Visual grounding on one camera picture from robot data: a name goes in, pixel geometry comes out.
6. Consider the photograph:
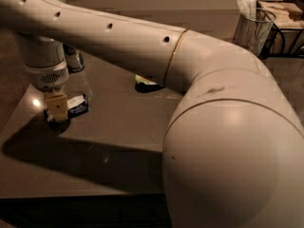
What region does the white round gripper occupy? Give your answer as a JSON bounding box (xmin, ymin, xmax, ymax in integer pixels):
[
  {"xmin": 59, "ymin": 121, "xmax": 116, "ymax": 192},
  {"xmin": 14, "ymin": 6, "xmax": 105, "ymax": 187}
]
[{"xmin": 25, "ymin": 61, "xmax": 69, "ymax": 123}]

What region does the dark blue rxbar wrapper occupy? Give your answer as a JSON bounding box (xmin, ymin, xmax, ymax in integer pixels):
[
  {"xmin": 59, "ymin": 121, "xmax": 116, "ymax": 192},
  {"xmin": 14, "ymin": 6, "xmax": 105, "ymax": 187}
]
[{"xmin": 44, "ymin": 94, "xmax": 88, "ymax": 123}]

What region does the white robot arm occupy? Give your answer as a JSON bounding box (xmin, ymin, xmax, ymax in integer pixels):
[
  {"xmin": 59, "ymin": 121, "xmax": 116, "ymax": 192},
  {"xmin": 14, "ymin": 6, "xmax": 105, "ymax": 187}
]
[{"xmin": 1, "ymin": 0, "xmax": 304, "ymax": 228}]

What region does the blue silver drink can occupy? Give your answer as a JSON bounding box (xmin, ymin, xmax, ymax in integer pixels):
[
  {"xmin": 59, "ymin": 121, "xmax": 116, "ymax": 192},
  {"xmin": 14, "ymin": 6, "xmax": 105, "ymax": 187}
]
[{"xmin": 63, "ymin": 44, "xmax": 85, "ymax": 73}]

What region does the green snack bag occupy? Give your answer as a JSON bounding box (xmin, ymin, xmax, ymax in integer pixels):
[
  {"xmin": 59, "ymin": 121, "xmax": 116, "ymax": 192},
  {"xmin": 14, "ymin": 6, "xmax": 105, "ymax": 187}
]
[{"xmin": 135, "ymin": 75, "xmax": 163, "ymax": 93}]

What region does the white tissue in cup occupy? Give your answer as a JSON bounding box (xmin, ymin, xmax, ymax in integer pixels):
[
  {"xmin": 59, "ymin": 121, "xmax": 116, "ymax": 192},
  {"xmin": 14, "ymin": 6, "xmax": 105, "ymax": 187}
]
[{"xmin": 237, "ymin": 0, "xmax": 257, "ymax": 20}]

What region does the wooden tray on black stand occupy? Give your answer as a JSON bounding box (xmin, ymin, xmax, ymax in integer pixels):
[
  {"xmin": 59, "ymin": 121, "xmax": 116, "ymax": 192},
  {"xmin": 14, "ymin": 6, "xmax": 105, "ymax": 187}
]
[{"xmin": 257, "ymin": 0, "xmax": 304, "ymax": 58}]

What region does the wire mesh cup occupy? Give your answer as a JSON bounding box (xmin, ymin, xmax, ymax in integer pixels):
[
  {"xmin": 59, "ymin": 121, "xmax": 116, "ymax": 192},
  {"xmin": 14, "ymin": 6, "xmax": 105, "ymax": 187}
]
[{"xmin": 233, "ymin": 8, "xmax": 276, "ymax": 56}]

